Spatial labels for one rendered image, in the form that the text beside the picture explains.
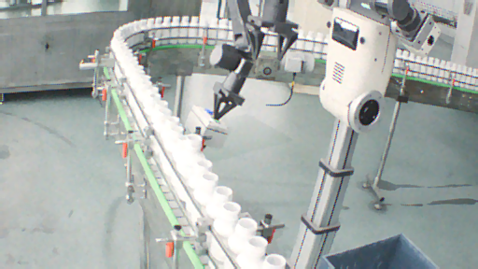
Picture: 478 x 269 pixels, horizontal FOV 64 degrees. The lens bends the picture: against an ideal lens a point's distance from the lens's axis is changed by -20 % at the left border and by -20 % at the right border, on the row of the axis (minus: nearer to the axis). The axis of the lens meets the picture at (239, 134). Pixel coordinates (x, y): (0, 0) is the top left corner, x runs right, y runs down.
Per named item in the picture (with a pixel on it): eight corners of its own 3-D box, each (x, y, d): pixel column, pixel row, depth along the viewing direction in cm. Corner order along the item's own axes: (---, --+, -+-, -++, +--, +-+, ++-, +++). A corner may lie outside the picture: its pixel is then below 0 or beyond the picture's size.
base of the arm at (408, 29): (411, 7, 126) (394, 35, 128) (399, -9, 121) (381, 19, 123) (429, 14, 119) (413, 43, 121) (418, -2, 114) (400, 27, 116)
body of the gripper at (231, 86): (225, 98, 134) (236, 75, 132) (212, 86, 142) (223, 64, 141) (243, 105, 138) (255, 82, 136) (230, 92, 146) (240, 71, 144)
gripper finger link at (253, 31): (280, 64, 105) (287, 26, 101) (252, 63, 102) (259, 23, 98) (267, 55, 110) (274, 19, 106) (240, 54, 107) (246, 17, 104)
